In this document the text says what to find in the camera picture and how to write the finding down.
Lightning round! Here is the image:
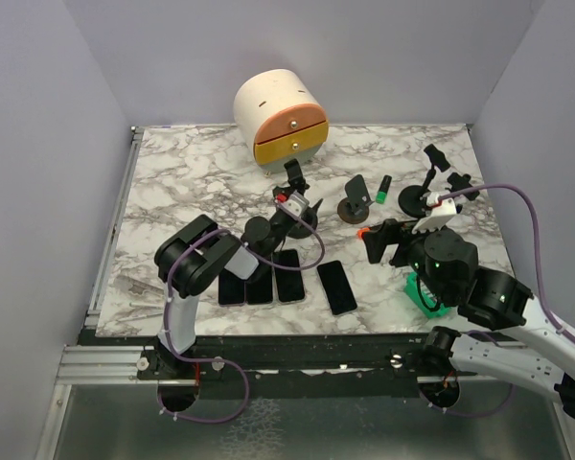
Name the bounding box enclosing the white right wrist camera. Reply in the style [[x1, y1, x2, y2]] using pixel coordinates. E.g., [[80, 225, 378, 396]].
[[411, 192, 458, 235]]

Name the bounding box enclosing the green-capped marker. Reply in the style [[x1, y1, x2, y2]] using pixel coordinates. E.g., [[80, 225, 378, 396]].
[[375, 174, 392, 204]]

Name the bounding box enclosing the clear plastic ruler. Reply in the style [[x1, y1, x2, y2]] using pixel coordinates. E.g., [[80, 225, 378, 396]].
[[110, 275, 164, 297]]

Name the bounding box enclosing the green plastic bin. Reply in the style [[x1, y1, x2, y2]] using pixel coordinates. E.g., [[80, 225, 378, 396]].
[[403, 272, 449, 319]]

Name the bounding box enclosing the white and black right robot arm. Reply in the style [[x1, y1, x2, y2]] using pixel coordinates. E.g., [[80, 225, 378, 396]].
[[360, 219, 575, 420]]

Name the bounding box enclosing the aluminium frame rail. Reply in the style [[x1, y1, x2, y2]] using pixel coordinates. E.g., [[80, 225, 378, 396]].
[[55, 346, 157, 385]]

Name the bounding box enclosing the orange-capped black marker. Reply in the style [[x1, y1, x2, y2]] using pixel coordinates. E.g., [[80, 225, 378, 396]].
[[356, 227, 370, 239]]

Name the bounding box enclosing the brown round phone stand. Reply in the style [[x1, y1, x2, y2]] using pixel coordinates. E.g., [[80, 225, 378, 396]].
[[336, 174, 373, 224]]

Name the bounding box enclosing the grey-cased phone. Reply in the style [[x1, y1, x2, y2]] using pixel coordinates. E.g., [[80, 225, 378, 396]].
[[273, 249, 306, 304]]

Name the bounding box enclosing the purple-edged black phone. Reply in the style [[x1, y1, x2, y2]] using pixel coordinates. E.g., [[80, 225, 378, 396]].
[[218, 269, 245, 307]]

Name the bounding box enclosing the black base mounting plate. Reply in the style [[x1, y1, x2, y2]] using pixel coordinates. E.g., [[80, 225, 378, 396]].
[[78, 330, 449, 399]]

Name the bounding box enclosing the white-edged back phone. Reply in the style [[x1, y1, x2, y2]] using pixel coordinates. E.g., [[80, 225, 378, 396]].
[[316, 261, 357, 316]]

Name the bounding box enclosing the black round-base phone stand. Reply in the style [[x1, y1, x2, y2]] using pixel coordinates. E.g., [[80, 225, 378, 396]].
[[398, 144, 450, 219]]

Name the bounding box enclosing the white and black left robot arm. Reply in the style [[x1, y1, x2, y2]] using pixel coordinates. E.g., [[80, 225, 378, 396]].
[[154, 192, 325, 379]]

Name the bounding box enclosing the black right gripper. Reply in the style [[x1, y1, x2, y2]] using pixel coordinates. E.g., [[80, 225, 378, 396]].
[[361, 214, 449, 303]]

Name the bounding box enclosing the round cream drawer cabinet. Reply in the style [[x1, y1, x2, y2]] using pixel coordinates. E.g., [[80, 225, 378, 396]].
[[233, 69, 330, 174]]

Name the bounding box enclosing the black back phone stand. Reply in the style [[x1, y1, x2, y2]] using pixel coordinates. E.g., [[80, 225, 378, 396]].
[[284, 159, 322, 240]]

